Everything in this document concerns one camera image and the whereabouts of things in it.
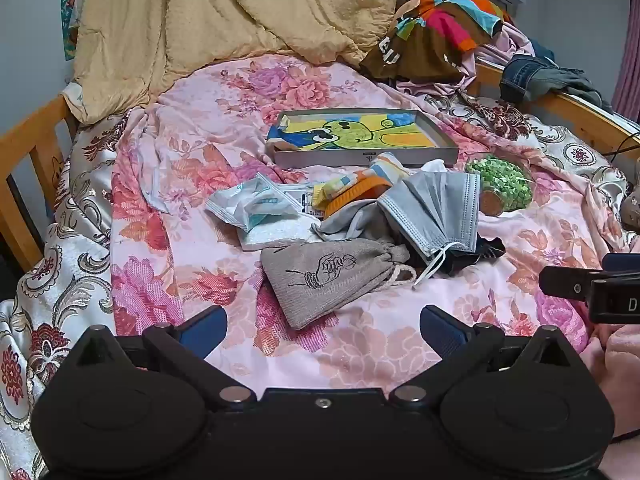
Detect plain white cloth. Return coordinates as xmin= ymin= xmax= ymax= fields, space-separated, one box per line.
xmin=237 ymin=211 xmax=325 ymax=252

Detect tissue packet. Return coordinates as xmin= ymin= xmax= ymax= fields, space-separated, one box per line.
xmin=206 ymin=180 xmax=268 ymax=232

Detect beige dotted quilt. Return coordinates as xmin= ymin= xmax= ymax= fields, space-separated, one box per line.
xmin=65 ymin=0 xmax=402 ymax=126

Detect grey box tray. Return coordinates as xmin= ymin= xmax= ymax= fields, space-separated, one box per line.
xmin=265 ymin=108 xmax=460 ymax=170

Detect white medicine box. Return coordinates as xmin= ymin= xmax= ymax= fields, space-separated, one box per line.
xmin=286 ymin=185 xmax=327 ymax=221

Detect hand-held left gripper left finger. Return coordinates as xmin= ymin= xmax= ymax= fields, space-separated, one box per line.
xmin=70 ymin=305 xmax=257 ymax=408

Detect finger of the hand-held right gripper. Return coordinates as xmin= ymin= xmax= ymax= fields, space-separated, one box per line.
xmin=539 ymin=264 xmax=640 ymax=299
xmin=602 ymin=253 xmax=640 ymax=272

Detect jar of green paper stars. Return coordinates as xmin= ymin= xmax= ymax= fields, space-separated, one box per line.
xmin=465 ymin=152 xmax=537 ymax=217

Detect wooden bed frame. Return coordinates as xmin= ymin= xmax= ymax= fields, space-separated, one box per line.
xmin=0 ymin=57 xmax=640 ymax=271

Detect grey face mask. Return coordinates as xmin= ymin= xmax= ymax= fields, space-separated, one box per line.
xmin=376 ymin=169 xmax=482 ymax=288

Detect brown multicoloured cloth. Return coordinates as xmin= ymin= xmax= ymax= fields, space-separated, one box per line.
xmin=360 ymin=0 xmax=514 ymax=82

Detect pink curtain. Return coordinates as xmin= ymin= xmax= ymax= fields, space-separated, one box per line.
xmin=612 ymin=0 xmax=640 ymax=122

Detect light grey sock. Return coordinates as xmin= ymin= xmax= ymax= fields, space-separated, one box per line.
xmin=312 ymin=200 xmax=397 ymax=252

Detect orange sock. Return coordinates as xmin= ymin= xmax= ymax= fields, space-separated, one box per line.
xmin=322 ymin=175 xmax=394 ymax=221

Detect black cable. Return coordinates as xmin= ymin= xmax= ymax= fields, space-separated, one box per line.
xmin=597 ymin=131 xmax=640 ymax=159

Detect grey drawstring pouch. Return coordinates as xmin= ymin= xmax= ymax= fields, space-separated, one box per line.
xmin=260 ymin=238 xmax=417 ymax=331

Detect blue jeans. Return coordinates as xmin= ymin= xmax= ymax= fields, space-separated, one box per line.
xmin=500 ymin=54 xmax=617 ymax=112

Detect teal wall poster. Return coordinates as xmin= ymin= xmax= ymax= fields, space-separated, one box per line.
xmin=60 ymin=0 xmax=82 ymax=62

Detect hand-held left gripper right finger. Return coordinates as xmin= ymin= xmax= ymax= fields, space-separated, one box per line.
xmin=387 ymin=305 xmax=576 ymax=408

